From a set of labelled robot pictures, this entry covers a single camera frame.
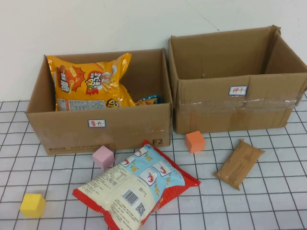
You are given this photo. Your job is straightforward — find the yellow foam cube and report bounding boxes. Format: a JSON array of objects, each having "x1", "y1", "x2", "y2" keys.
[{"x1": 19, "y1": 193, "x2": 47, "y2": 218}]

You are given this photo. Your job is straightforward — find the small blue snack bag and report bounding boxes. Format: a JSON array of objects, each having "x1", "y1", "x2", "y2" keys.
[{"x1": 134, "y1": 93, "x2": 161, "y2": 106}]

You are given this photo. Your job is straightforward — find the orange foam cube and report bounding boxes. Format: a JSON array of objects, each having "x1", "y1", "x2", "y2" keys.
[{"x1": 185, "y1": 130, "x2": 206, "y2": 154}]

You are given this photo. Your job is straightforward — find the red shrimp chips bag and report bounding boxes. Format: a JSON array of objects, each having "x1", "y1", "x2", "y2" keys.
[{"x1": 72, "y1": 140, "x2": 201, "y2": 230}]

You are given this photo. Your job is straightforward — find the orange-yellow snack bag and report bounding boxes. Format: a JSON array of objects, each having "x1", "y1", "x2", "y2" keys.
[{"x1": 47, "y1": 52, "x2": 136, "y2": 112}]

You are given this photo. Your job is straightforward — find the white label red handwritten characters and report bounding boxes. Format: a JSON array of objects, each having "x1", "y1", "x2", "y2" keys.
[
  {"x1": 88, "y1": 119, "x2": 106, "y2": 129},
  {"x1": 228, "y1": 85, "x2": 248, "y2": 97}
]

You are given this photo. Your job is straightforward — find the brown biscuit packet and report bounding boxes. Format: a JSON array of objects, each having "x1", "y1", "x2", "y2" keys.
[{"x1": 213, "y1": 138, "x2": 266, "y2": 191}]

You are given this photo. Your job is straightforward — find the pink foam cube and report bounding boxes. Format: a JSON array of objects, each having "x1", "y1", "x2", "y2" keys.
[{"x1": 92, "y1": 145, "x2": 115, "y2": 171}]

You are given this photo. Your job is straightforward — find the taped cardboard box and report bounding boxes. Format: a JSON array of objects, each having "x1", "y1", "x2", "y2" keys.
[{"x1": 167, "y1": 23, "x2": 307, "y2": 135}]

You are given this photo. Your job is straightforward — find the cardboard box with F2 print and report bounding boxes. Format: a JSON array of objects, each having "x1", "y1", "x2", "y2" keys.
[{"x1": 25, "y1": 47, "x2": 173, "y2": 156}]

